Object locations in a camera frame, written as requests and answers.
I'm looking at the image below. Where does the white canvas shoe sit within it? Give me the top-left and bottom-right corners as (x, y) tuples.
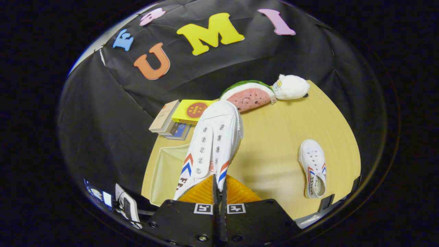
(173, 101), (244, 201)
(298, 139), (327, 199)

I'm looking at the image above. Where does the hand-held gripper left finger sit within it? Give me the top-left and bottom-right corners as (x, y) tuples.
(141, 174), (220, 247)

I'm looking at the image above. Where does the watermelon slice plush toy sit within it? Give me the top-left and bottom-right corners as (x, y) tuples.
(219, 80), (276, 113)

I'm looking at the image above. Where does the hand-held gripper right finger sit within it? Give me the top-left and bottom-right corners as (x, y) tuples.
(219, 174), (299, 247)

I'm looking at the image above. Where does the black square block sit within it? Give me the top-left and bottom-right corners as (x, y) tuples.
(317, 194), (335, 212)

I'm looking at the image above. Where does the white device with black keypad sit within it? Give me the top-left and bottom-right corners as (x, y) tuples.
(115, 184), (143, 230)

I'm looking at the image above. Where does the computer monitor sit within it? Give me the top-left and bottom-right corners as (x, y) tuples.
(84, 179), (114, 207)

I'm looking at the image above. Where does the white plush toy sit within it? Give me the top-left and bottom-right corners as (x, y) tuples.
(273, 74), (310, 100)

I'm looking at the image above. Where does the blue book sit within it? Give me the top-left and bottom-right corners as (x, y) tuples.
(165, 122), (191, 140)

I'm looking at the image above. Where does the yellow book with red circle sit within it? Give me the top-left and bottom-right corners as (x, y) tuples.
(171, 99), (218, 125)

